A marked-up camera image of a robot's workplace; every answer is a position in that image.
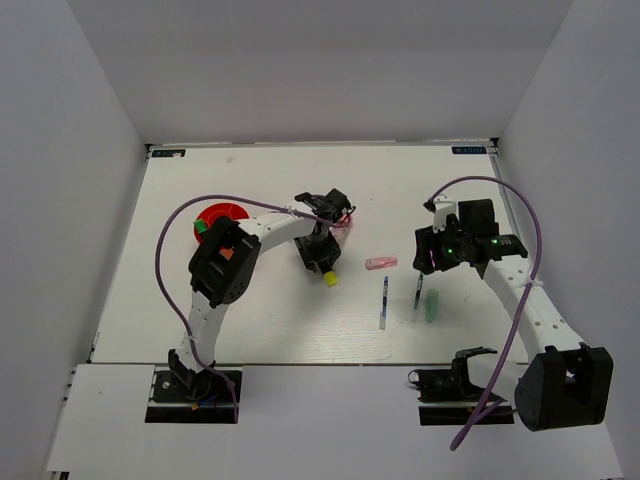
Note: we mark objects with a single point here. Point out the pink translucent eraser case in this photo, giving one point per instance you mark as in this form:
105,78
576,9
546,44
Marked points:
378,263

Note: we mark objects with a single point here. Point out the green gel pen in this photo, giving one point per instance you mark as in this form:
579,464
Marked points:
417,297

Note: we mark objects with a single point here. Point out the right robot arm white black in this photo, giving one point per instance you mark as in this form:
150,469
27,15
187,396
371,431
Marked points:
566,382

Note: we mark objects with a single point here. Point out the yellow capped black highlighter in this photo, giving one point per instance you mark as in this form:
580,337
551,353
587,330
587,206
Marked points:
330,278

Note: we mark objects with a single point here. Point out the right blue table label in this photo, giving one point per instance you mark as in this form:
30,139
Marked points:
469,150

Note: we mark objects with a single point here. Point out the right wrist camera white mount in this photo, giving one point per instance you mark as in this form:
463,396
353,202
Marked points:
441,206

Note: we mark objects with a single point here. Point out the red round pen holder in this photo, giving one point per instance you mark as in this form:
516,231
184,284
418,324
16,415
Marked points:
213,212

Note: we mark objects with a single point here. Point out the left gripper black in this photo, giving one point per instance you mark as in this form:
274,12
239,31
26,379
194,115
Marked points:
331,251

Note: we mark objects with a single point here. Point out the blue gel pen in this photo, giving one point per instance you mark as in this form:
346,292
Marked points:
384,304

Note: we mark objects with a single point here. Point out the blue table label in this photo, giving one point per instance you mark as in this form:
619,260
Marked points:
168,153
469,150

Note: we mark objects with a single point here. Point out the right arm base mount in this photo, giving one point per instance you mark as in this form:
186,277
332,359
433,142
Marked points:
441,401

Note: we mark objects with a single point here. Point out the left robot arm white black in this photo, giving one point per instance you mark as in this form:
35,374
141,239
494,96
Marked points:
223,264

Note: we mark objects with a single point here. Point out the pink capped clear marker tube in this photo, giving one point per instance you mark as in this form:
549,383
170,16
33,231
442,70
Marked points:
341,231

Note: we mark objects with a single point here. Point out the green capped black highlighter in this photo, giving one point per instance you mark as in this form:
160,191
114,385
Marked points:
200,226

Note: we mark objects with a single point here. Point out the left blue table label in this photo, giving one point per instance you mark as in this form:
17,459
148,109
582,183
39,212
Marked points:
168,153

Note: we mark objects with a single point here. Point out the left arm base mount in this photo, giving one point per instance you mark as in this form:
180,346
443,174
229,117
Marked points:
170,402

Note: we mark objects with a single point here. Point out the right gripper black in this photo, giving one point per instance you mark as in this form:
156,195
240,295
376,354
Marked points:
426,240

